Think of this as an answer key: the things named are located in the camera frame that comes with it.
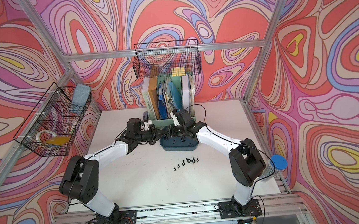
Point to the aluminium front rail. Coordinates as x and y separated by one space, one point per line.
269 209

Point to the white tape roll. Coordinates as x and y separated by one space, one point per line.
45 135

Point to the brown folder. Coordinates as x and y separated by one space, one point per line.
153 94

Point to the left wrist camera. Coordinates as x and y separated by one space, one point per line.
136 126

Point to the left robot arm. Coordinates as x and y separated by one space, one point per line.
81 178

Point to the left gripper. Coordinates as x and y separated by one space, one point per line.
155 136

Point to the blue lid clear jar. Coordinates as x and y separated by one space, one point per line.
276 164

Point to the grey blue sponge block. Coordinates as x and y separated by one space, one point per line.
80 95

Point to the grey stapler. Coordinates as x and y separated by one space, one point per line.
145 116

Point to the black wire basket wall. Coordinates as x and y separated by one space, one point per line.
155 59
54 112

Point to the black wire basket back wall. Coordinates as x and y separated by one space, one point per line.
155 59

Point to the mint green file organizer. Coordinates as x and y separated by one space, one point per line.
171 89

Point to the teal plastic storage tray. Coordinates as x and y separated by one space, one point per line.
178 144

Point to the black wire basket left wall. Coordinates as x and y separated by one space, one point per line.
54 112

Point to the yellow sticky note pad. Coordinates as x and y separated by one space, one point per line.
178 71

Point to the yellow pad in basket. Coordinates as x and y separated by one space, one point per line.
58 141

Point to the white binder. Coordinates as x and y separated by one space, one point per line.
185 92

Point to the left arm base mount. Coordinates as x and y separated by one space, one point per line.
117 217

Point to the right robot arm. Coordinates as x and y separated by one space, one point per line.
245 159

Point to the blue folder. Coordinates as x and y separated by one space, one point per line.
162 107

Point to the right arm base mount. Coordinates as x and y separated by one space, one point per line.
232 209

